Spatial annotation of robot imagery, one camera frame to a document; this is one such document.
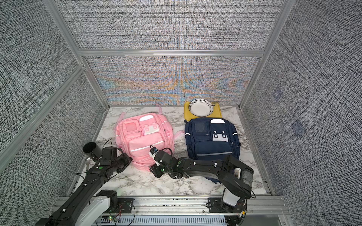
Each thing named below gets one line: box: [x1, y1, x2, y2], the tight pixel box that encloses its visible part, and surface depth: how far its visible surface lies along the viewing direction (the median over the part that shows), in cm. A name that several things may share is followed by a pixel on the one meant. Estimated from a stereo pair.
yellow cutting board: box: [183, 101, 223, 122], surface depth 116 cm
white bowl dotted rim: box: [188, 98, 214, 118], surface depth 119 cm
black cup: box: [82, 141, 103, 162], surface depth 88 cm
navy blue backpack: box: [184, 117, 242, 185], surface depth 98 cm
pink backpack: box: [113, 106, 186, 171], surface depth 97 cm
